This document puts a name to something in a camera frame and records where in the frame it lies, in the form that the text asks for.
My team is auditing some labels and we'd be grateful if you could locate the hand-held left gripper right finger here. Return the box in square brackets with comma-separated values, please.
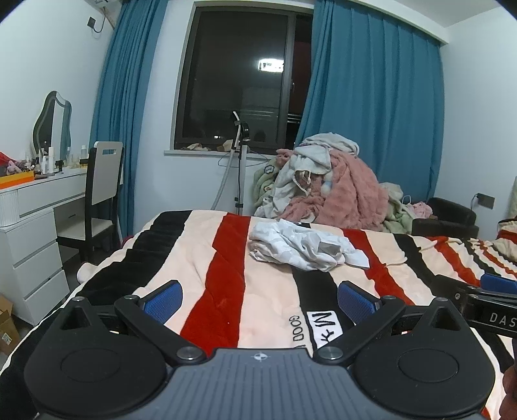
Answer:
[314, 280, 462, 368]

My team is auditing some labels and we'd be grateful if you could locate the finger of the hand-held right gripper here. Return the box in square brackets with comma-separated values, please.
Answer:
[480, 273, 517, 295]
[433, 275, 471, 320]

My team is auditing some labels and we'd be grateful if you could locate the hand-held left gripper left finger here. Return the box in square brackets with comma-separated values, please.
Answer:
[52, 280, 207, 366]

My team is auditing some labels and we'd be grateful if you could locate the white t-shirt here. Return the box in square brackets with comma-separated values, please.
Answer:
[248, 219, 370, 272]

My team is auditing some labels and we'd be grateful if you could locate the person's right hand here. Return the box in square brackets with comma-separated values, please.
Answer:
[502, 357, 517, 420]

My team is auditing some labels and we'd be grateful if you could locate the striped pillow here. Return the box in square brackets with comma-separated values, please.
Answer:
[496, 218, 517, 267]

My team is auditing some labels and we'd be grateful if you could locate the black armchair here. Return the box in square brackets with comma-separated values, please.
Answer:
[412, 197, 480, 239]

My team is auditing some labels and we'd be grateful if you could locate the small pink garment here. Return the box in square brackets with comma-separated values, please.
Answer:
[408, 202, 434, 219]

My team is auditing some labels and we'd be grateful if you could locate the striped fleece blanket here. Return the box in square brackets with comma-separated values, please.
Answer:
[0, 209, 517, 420]

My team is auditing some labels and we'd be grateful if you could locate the pale green garment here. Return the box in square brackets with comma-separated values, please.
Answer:
[380, 182, 417, 235]

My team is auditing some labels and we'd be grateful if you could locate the pink fluffy blanket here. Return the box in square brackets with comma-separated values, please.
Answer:
[277, 149, 390, 233]

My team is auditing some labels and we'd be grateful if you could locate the white and black chair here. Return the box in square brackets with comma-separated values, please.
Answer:
[57, 141, 125, 263]

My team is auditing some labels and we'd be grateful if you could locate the white vanity desk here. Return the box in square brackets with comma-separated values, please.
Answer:
[0, 163, 124, 324]

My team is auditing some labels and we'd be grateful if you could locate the green printed garment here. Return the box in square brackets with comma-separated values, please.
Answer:
[254, 155, 285, 219]

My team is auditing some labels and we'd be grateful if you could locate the grey white garment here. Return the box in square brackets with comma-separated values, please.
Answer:
[270, 132, 360, 219]

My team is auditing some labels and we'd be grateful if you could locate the cardboard box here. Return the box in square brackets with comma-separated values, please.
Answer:
[0, 293, 21, 356]

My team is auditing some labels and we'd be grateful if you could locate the silver garment steamer stand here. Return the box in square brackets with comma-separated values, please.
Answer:
[231, 111, 253, 216]

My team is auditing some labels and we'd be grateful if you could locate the group of cosmetic bottles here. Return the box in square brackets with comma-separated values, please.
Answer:
[24, 145, 90, 175]

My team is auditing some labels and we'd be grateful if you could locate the narrow blue curtain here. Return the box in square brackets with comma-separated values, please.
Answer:
[88, 0, 168, 239]

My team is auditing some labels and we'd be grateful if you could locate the orange box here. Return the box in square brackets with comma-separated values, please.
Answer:
[0, 170, 35, 190]

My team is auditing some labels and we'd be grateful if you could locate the wide blue curtain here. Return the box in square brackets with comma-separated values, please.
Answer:
[297, 0, 445, 203]

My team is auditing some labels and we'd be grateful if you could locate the wavy vanity mirror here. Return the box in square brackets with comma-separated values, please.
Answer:
[32, 91, 73, 159]

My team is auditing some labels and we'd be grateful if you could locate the dark window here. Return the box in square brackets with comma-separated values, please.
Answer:
[164, 0, 316, 156]

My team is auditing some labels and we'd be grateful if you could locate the black wall socket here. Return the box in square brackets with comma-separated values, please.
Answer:
[470, 193, 497, 210]

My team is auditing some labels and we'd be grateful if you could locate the grey corrugated hose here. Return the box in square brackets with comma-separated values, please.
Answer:
[211, 150, 236, 211]

